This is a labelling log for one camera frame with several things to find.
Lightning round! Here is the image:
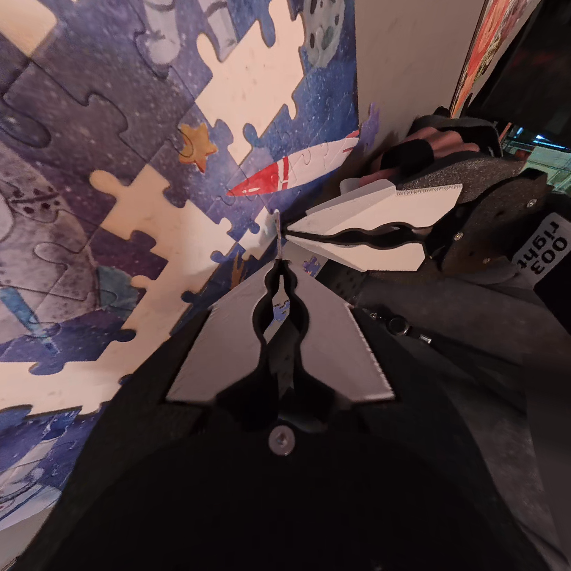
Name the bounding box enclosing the space jigsaw puzzle board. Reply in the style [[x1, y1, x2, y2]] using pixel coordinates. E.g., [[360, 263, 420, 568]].
[[0, 0, 361, 531]]

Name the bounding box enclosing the beige desk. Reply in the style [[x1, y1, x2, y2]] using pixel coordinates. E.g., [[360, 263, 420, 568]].
[[0, 0, 487, 571]]

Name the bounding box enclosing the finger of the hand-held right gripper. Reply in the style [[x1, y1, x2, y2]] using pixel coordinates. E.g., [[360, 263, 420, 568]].
[[287, 233, 426, 272], [285, 180, 463, 237]]

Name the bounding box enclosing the black clip on cord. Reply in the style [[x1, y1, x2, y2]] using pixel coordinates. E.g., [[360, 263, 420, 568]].
[[368, 308, 433, 345]]

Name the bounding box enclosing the person's right hand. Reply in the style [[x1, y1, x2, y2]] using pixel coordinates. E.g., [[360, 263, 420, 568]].
[[403, 126, 481, 160]]

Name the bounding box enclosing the space print puzzle box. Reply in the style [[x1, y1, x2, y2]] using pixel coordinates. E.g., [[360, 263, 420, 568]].
[[450, 0, 542, 117]]

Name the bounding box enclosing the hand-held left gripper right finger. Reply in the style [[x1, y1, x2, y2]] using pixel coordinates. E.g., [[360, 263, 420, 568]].
[[282, 260, 397, 423]]

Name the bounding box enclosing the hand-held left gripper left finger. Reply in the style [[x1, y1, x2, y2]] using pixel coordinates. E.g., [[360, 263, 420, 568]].
[[166, 260, 283, 431]]

